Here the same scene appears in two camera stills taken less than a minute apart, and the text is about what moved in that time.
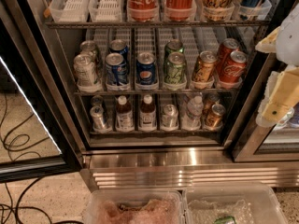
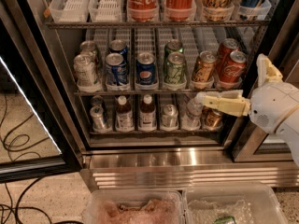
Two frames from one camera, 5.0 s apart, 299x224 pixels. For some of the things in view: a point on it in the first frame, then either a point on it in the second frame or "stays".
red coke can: x=142 y=3 stays
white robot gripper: x=289 y=44 -> x=270 y=105
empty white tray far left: x=71 y=3 stays
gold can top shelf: x=217 y=1 stays
